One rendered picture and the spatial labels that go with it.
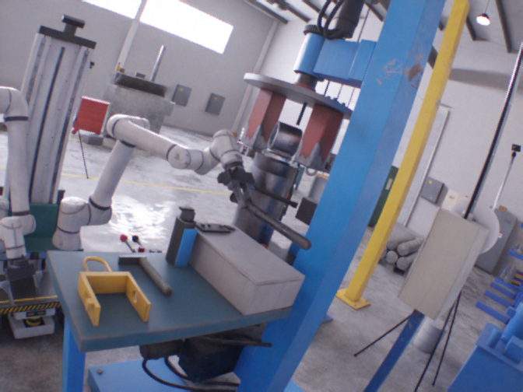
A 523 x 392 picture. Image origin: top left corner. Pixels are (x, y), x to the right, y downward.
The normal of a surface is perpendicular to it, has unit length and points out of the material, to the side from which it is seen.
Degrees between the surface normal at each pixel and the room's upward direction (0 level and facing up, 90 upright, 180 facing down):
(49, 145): 90
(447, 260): 90
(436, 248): 90
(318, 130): 90
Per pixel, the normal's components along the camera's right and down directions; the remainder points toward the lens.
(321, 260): -0.68, -0.07
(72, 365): 0.66, 0.40
